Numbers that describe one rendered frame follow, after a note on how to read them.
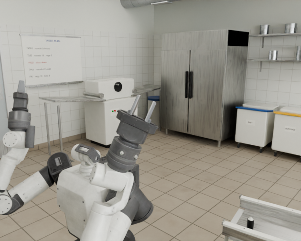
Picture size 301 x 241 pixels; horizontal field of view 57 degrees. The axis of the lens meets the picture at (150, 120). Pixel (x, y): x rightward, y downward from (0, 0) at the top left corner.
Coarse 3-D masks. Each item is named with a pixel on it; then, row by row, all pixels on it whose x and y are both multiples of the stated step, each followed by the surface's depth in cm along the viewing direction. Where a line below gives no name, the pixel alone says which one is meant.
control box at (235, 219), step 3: (237, 210) 153; (240, 210) 152; (243, 210) 152; (237, 213) 149; (240, 213) 149; (234, 216) 147; (237, 216) 147; (240, 216) 147; (234, 219) 144; (237, 219) 144; (231, 222) 141; (234, 222) 141; (225, 237) 136; (225, 240) 136
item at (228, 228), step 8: (224, 224) 130; (232, 224) 130; (224, 232) 131; (232, 232) 129; (240, 232) 126; (248, 232) 124; (256, 232) 124; (240, 240) 127; (248, 240) 125; (256, 240) 123; (264, 240) 121; (272, 240) 119; (280, 240) 119
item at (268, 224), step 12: (252, 216) 147; (264, 216) 147; (252, 228) 134; (264, 228) 137; (276, 228) 137; (288, 228) 137; (300, 228) 137; (228, 240) 130; (288, 240) 128; (300, 240) 128
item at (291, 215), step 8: (240, 200) 154; (248, 200) 152; (256, 200) 151; (248, 208) 153; (256, 208) 150; (264, 208) 148; (272, 208) 146; (280, 208) 143; (288, 208) 143; (272, 216) 146; (280, 216) 144; (288, 216) 142; (296, 216) 140
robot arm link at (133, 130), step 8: (120, 112) 79; (120, 120) 78; (128, 120) 78; (136, 120) 78; (120, 128) 79; (128, 128) 78; (136, 128) 78; (144, 128) 78; (152, 128) 78; (120, 136) 79; (128, 136) 79; (136, 136) 78; (144, 136) 78; (112, 144) 79; (120, 144) 77; (128, 144) 78; (136, 144) 80; (112, 152) 79; (120, 152) 77; (128, 152) 78; (136, 152) 79; (128, 160) 78; (136, 160) 81
